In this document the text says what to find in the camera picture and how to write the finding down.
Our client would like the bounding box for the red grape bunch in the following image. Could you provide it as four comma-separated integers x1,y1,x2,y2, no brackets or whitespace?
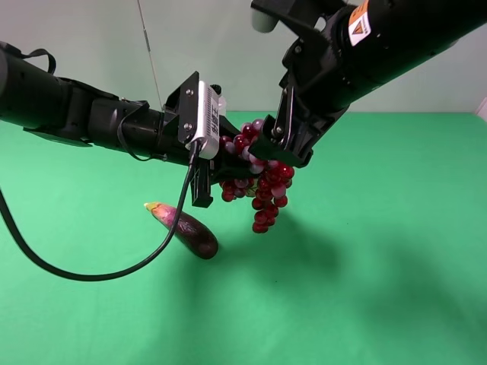
220,119,294,233

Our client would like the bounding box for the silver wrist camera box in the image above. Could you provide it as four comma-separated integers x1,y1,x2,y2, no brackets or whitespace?
185,81,221,160

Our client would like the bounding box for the white bottle with black cap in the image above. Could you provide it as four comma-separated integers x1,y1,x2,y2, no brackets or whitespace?
211,84,227,116

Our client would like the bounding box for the purple eggplant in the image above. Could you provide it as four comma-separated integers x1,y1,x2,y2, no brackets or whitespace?
144,202,219,260

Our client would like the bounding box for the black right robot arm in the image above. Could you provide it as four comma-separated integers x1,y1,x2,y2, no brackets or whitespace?
250,0,486,167

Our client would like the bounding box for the black camera cable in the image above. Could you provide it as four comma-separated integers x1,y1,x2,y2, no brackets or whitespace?
0,140,205,283

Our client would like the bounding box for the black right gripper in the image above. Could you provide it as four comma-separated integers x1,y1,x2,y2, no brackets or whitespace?
250,68,348,167

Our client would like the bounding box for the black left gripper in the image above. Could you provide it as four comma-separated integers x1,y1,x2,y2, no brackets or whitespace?
158,71,253,208

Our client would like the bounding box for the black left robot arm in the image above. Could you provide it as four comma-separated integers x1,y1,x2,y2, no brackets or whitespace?
1,43,256,208

